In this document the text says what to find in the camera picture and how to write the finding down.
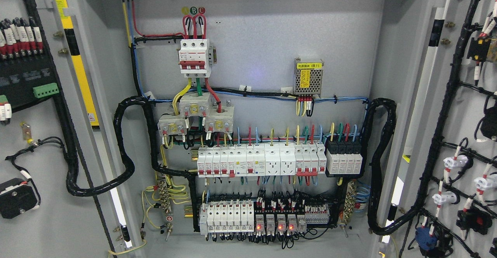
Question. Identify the grey current transformers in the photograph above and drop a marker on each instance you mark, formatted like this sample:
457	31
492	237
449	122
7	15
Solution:
191	105

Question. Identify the white socket breaker row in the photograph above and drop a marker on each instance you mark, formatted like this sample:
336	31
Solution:
278	159

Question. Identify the metal mesh power supply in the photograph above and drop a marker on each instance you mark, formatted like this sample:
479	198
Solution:
308	76

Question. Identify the red white main breaker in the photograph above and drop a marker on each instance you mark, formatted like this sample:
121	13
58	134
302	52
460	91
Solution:
195	58

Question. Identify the white lower breaker row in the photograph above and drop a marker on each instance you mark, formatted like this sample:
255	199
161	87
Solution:
231	216

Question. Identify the black white surge protector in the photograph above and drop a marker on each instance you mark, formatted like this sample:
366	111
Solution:
344	158

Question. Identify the relay terminal block row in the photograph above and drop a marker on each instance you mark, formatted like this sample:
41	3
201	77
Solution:
286	215

